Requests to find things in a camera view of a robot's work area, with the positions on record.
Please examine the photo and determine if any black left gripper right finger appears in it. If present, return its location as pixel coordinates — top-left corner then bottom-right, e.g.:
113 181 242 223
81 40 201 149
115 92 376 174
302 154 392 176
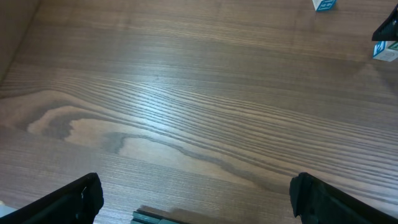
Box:
289 172 397 224

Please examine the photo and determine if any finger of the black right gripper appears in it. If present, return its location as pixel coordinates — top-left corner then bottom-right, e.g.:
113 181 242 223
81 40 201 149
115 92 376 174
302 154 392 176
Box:
372 5 398 41

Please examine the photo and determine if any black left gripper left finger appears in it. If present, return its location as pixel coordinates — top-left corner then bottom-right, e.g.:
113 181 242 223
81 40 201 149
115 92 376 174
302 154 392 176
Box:
1 172 104 224

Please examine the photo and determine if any wooden block globe picture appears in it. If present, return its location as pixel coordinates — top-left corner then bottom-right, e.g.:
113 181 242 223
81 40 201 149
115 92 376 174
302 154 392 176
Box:
373 41 398 62

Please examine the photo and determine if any wooden block blue side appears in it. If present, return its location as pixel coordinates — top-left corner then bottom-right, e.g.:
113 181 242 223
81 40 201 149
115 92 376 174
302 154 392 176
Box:
312 0 336 12

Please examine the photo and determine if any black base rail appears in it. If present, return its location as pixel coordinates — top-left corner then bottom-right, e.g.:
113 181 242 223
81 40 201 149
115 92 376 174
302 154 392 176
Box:
131 210 183 224

